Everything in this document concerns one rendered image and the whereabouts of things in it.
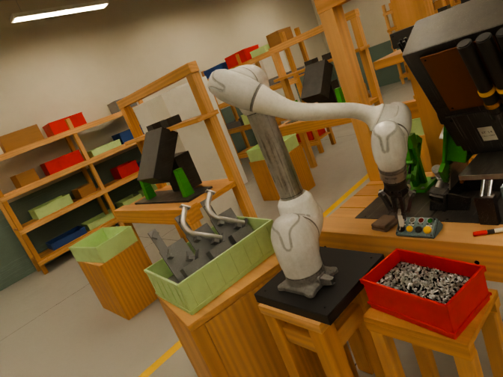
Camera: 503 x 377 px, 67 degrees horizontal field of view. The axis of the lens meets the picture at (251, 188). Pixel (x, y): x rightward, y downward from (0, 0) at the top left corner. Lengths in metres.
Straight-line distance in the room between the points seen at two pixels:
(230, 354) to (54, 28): 7.41
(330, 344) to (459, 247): 0.56
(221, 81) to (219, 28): 9.25
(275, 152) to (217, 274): 0.70
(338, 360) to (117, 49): 8.02
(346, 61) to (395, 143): 0.98
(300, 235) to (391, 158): 0.41
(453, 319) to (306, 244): 0.50
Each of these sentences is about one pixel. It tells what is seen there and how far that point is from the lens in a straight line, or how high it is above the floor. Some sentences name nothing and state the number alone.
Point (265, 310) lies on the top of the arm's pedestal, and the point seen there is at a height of 0.84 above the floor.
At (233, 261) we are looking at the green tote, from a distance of 1.92.
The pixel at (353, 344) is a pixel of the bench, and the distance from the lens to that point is 2.28.
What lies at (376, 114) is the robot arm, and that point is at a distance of 1.39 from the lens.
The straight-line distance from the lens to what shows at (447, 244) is 1.55.
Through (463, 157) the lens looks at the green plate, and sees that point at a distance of 1.64.
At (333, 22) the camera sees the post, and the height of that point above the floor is 1.78.
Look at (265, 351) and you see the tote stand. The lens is 2.06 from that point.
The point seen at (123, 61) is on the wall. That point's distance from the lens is 8.80.
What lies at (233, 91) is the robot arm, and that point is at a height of 1.66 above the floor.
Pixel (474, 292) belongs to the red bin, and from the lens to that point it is 1.33.
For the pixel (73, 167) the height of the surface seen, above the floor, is 1.40.
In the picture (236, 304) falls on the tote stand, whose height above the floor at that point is 0.74.
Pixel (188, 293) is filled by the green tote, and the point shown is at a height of 0.89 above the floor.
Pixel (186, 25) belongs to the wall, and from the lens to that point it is 9.97.
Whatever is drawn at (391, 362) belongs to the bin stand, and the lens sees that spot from 1.53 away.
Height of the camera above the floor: 1.67
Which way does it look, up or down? 15 degrees down
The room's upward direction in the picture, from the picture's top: 22 degrees counter-clockwise
